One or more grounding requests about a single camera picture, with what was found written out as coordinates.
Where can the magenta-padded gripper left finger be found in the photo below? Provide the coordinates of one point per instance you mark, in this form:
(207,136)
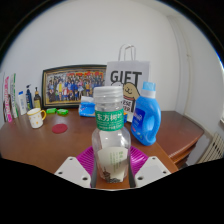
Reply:
(73,170)

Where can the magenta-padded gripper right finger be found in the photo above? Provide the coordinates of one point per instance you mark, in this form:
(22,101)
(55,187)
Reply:
(151,170)

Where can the clear green-labelled drink bottle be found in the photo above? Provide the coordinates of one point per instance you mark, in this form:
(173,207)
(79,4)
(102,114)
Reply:
(111,140)

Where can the flat round red coaster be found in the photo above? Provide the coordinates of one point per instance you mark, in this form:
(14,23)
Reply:
(59,128)

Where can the blue detergent bottle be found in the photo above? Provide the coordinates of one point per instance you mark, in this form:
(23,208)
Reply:
(148,120)

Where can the blue tissue pack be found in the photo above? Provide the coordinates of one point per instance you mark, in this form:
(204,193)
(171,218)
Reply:
(86,108)

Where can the white mug with yellow rim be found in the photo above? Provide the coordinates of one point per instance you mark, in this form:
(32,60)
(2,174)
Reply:
(35,118)

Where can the white radiator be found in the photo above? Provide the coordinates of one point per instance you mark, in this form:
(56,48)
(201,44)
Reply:
(213,148)

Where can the brown yellow-labelled pump bottle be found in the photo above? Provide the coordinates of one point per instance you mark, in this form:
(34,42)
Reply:
(37,101)

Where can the dark blue pump bottle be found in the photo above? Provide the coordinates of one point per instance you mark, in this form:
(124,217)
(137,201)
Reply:
(29,100)

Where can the white bottle with blue cap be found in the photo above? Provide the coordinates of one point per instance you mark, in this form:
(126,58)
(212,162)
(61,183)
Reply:
(22,104)

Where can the framed group photo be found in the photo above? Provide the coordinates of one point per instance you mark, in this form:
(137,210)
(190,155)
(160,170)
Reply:
(71,86)

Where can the white and green long box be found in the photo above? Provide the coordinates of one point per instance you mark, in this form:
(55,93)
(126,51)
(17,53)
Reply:
(14,96)

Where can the pink long box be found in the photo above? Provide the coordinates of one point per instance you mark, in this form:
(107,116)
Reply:
(7,100)

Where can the white paper gift bag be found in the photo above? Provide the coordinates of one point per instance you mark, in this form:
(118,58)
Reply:
(128,75)

